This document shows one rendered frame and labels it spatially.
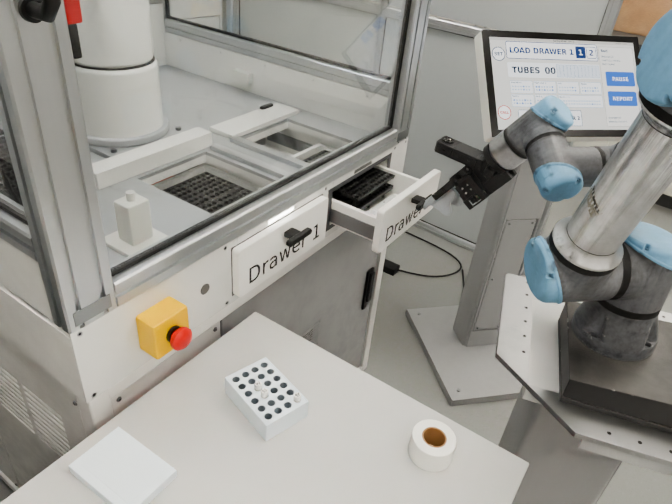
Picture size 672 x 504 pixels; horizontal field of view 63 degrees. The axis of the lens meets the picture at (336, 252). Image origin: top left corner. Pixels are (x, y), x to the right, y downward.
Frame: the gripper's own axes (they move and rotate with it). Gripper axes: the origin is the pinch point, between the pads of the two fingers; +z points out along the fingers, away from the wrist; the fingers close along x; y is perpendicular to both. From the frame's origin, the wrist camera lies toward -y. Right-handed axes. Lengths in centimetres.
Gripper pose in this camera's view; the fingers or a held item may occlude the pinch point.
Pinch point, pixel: (429, 199)
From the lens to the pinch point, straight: 129.2
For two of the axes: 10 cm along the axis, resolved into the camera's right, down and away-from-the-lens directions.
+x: 5.6, -4.2, 7.1
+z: -5.4, 4.6, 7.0
